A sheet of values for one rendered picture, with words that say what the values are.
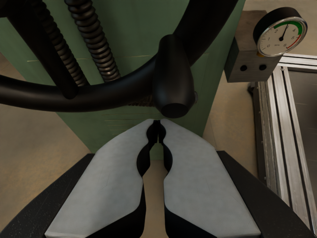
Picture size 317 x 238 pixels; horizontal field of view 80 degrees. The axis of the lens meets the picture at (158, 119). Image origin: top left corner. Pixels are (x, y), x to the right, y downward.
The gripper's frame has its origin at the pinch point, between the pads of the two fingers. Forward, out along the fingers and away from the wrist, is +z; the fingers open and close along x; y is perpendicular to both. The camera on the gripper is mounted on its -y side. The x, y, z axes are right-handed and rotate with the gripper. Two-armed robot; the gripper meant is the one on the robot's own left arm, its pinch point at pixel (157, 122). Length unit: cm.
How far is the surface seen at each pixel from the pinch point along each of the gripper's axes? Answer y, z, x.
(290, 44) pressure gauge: -1.7, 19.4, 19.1
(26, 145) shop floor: 46, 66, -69
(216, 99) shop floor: 34, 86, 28
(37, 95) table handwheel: 0.2, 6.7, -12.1
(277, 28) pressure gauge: -4.1, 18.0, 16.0
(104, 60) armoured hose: -2.0, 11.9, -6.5
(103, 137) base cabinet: 30, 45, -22
